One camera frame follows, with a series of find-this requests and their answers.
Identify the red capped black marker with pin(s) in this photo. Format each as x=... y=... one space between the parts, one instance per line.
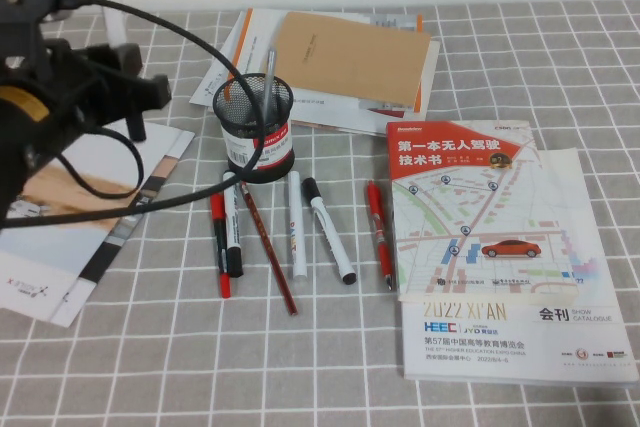
x=220 y=247

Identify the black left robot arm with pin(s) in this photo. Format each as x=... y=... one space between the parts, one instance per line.
x=30 y=172

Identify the red white book with car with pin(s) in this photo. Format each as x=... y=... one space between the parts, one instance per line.
x=475 y=217

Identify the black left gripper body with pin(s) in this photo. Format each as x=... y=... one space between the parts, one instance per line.
x=65 y=87

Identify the gray transparent pen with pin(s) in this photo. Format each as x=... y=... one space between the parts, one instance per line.
x=270 y=77

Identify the brown kraft notebook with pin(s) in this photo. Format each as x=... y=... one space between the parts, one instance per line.
x=350 y=57

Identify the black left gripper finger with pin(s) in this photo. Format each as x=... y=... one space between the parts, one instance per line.
x=150 y=92
x=125 y=58

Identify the gray white grid tablecloth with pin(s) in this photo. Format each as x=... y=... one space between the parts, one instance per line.
x=350 y=372

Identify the white exhibition catalogue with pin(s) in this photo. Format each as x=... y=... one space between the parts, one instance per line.
x=515 y=342

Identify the red gel pen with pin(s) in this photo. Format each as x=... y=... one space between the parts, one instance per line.
x=378 y=237

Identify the white pen with colourful print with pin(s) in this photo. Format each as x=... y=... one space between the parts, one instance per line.
x=298 y=232

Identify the black mesh pen holder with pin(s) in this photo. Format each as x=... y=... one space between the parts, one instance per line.
x=257 y=147

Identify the white brochure with sandy photo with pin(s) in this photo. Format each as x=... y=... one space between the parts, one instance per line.
x=75 y=227

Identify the white booklet with orange edge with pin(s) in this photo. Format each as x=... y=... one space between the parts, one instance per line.
x=260 y=32

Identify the white printed paper sheet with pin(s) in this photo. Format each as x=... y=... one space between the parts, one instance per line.
x=210 y=87

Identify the red brown pencil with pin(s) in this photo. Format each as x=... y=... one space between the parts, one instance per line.
x=270 y=252

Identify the white marker with black ends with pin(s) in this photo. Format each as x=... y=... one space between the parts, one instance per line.
x=327 y=227

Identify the white marker with black cap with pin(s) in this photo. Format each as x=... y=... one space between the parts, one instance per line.
x=114 y=17

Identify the white and black marker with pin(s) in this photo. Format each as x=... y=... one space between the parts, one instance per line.
x=233 y=237

